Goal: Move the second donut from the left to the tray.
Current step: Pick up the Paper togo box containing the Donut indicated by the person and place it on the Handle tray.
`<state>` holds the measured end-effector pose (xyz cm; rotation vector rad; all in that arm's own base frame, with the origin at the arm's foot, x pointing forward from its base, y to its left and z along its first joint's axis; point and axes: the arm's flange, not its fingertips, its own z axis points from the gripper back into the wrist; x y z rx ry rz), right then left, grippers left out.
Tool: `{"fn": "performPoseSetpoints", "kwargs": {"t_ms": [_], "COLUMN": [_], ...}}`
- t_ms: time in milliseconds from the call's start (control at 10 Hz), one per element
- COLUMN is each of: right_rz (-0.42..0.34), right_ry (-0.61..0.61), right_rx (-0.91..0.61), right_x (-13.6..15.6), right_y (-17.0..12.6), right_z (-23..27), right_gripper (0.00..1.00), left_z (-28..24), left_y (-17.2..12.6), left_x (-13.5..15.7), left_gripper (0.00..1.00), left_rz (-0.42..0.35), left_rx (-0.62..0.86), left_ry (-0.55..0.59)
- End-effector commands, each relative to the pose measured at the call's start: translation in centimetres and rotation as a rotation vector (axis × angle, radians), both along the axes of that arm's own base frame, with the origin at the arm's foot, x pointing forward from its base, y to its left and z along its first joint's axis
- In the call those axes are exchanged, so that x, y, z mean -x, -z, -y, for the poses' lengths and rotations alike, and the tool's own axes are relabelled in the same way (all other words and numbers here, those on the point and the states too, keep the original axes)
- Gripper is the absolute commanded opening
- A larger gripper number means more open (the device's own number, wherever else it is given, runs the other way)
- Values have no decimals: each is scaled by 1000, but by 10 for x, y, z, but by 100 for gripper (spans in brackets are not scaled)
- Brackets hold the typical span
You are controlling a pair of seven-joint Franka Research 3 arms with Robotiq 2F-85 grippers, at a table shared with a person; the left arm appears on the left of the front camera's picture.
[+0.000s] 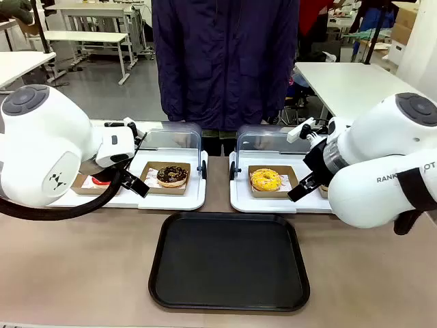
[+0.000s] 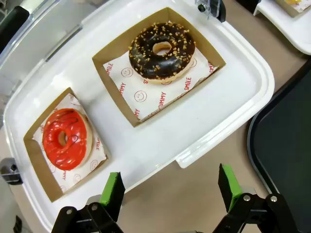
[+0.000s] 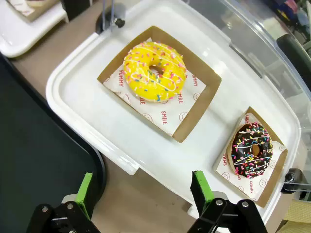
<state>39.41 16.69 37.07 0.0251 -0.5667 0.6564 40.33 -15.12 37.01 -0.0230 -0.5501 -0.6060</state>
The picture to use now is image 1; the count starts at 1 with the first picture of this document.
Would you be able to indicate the black pole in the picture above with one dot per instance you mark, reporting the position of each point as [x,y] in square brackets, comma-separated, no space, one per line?
[40,27]
[373,34]

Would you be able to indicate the clear display lid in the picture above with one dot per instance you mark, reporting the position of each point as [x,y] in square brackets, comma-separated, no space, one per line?
[259,140]
[177,136]

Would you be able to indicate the person's right hand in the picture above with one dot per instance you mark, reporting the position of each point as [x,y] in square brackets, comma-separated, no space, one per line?
[181,120]

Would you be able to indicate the person's left forearm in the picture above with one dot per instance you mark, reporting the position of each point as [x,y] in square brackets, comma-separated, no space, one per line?
[278,99]

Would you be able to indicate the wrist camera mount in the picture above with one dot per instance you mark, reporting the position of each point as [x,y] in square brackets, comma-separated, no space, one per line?
[131,126]
[300,131]

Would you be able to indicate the brown cardboard donut box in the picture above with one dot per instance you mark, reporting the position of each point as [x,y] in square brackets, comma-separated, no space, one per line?
[269,194]
[80,186]
[323,192]
[170,190]

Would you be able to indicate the black serving tray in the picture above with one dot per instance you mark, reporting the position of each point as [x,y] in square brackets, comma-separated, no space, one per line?
[228,263]

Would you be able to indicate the person's left hand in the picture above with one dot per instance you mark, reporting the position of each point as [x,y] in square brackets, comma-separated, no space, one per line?
[265,121]

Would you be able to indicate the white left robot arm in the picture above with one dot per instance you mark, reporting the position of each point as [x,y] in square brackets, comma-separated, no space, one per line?
[41,136]

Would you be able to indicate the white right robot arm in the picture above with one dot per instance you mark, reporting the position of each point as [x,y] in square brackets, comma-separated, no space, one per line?
[382,147]

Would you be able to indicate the red glazed donut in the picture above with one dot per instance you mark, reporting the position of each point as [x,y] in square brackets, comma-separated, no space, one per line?
[100,182]

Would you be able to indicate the person in navy jacket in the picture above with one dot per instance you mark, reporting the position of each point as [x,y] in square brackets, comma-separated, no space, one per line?
[222,61]

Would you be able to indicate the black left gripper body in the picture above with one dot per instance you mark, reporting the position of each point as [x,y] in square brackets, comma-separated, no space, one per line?
[92,168]

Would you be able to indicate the person in red top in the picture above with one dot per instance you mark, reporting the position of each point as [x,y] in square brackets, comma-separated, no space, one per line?
[312,17]

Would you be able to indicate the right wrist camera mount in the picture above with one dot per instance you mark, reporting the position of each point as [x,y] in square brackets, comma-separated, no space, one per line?
[300,131]

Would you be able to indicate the white side table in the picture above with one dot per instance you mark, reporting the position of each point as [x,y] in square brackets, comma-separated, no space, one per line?
[20,65]

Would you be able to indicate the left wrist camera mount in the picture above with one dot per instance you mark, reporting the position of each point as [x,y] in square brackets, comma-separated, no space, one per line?
[131,126]

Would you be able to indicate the large white table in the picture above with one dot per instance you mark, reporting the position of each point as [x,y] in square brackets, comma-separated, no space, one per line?
[348,85]

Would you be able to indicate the white display tray base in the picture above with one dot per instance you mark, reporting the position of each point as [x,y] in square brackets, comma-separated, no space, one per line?
[259,205]
[170,201]

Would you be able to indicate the chocolate nut donut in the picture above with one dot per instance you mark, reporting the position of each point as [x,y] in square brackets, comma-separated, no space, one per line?
[172,176]

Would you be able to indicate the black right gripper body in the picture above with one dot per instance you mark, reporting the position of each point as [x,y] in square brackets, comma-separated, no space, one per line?
[319,160]

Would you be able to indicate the yellow glazed donut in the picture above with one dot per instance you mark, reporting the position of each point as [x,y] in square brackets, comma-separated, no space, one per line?
[266,179]

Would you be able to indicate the white printed paper liner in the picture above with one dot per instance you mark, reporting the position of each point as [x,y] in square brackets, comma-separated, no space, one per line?
[150,178]
[286,182]

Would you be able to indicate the stacked cardboard boxes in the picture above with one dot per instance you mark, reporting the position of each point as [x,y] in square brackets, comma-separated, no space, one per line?
[404,24]

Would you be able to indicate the person's right forearm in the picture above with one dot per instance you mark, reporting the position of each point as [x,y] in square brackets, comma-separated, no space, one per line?
[170,99]

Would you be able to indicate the white workbench with frame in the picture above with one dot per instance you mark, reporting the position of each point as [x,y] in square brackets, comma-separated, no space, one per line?
[85,36]

